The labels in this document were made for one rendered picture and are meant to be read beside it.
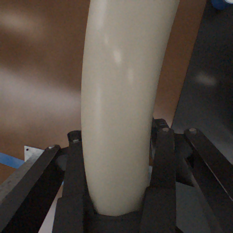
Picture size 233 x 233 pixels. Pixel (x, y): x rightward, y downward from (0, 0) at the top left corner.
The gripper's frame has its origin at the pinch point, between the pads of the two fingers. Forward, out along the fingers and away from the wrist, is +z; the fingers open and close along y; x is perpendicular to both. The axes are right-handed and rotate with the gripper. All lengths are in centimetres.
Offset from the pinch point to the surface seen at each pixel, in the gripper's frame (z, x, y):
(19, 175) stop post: 68, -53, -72
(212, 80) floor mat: 82, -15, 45
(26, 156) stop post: 91, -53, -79
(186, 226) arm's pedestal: 47, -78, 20
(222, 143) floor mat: 80, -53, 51
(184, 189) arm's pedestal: 75, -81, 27
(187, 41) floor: 85, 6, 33
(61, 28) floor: 91, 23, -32
